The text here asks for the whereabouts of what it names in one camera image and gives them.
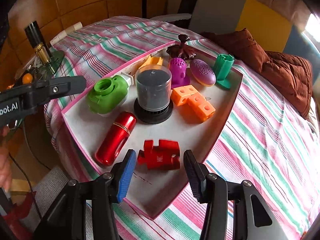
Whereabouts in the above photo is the green round plastic device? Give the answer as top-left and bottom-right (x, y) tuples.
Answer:
(86, 73), (134, 116)

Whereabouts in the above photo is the red metallic cylinder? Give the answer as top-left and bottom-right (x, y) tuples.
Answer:
(94, 112), (137, 166)

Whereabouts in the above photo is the red puzzle-shaped block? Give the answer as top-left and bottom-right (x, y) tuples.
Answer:
(137, 139), (180, 171)

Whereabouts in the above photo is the clear jar with black lid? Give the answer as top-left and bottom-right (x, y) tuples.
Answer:
(133, 64), (174, 125)

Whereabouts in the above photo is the yellow plastic toy piece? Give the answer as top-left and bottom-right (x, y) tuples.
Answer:
(139, 55), (163, 68)

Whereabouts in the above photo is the purple perforated mushroom toy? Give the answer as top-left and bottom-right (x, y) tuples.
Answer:
(169, 57), (190, 89)

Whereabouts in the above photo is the orange cube block cluster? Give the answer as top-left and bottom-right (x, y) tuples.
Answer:
(170, 85), (216, 122)

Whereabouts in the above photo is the dark brown carved ornament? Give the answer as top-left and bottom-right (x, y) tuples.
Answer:
(167, 34), (196, 61)

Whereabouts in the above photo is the lilac perforated egg object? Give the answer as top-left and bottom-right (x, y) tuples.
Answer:
(189, 59), (216, 87)

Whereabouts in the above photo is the teal fluted plastic stand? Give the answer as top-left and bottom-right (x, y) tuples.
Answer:
(213, 54), (234, 89)

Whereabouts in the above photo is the person left hand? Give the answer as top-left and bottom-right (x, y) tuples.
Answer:
(0, 126), (12, 192)

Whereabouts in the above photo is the black gold bottle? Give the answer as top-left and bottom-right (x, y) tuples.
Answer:
(24, 21), (55, 76)

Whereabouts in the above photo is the striped bed sheet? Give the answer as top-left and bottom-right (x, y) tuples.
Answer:
(52, 16), (319, 239)

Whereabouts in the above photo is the pink rimmed white tray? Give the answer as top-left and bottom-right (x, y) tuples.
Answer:
(61, 39), (244, 221)

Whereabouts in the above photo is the rust brown quilted blanket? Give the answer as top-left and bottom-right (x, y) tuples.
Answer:
(201, 28), (312, 119)

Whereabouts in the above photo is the grey yellow blue headboard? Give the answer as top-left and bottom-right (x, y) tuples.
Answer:
(189, 0), (319, 68)

